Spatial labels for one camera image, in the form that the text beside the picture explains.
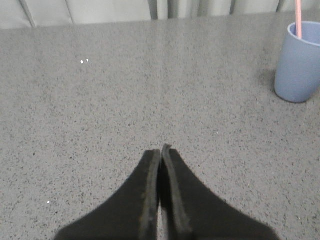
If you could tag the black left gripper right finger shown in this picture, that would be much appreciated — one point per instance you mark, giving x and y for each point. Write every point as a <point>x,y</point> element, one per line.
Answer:
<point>194,212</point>

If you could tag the grey pleated curtain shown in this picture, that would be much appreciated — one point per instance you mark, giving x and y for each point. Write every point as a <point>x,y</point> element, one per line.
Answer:
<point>15,14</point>

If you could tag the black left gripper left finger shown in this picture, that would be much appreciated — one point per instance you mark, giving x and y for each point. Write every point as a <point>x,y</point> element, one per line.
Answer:
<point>131,213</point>

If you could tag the blue plastic cup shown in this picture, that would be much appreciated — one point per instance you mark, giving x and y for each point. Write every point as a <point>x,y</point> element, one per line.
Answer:
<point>297,75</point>

